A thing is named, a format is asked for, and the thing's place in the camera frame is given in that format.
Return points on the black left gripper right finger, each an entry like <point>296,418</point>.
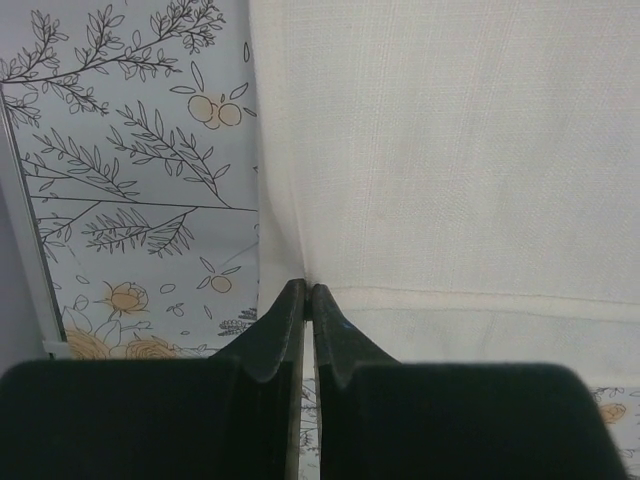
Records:
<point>383,419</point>

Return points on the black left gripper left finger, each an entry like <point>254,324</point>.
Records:
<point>234,415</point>

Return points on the white cloth napkin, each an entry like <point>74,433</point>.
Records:
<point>462,175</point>

